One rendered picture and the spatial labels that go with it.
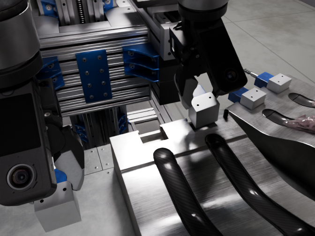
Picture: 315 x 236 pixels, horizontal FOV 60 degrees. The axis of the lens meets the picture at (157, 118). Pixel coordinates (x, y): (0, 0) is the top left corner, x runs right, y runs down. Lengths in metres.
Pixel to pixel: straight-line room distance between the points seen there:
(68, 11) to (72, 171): 0.62
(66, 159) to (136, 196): 0.16
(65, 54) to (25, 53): 0.57
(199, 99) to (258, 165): 0.16
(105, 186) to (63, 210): 0.20
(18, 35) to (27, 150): 0.10
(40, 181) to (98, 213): 0.31
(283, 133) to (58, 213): 0.46
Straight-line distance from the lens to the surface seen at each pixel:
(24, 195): 0.26
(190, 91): 0.49
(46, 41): 0.81
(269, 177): 0.52
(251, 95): 0.70
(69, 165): 0.36
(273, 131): 0.65
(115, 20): 0.90
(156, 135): 0.57
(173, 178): 0.49
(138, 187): 0.47
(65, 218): 0.42
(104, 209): 0.56
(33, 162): 0.26
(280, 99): 0.75
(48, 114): 0.31
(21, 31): 0.26
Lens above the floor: 1.27
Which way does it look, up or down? 41 degrees down
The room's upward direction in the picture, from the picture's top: straight up
